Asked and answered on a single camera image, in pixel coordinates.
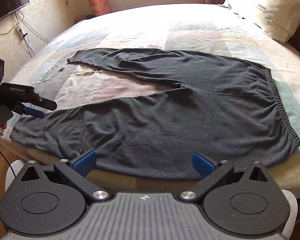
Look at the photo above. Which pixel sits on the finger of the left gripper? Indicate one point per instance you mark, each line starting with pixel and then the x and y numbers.
pixel 24 110
pixel 43 103

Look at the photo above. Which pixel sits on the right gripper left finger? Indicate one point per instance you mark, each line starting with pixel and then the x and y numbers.
pixel 73 172

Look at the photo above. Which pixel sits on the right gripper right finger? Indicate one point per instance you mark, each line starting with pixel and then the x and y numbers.
pixel 213 173

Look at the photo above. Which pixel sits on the dark grey trousers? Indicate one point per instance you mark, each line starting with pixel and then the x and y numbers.
pixel 223 107

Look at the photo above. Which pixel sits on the white power strip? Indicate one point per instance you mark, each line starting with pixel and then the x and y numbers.
pixel 21 33

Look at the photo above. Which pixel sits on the grey upholstered seat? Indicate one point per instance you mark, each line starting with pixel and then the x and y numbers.
pixel 293 204

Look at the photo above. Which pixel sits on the pastel patchwork bed sheet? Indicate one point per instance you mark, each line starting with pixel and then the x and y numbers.
pixel 198 27

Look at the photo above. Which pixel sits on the cream printed pillow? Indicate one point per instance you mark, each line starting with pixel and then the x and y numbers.
pixel 279 19

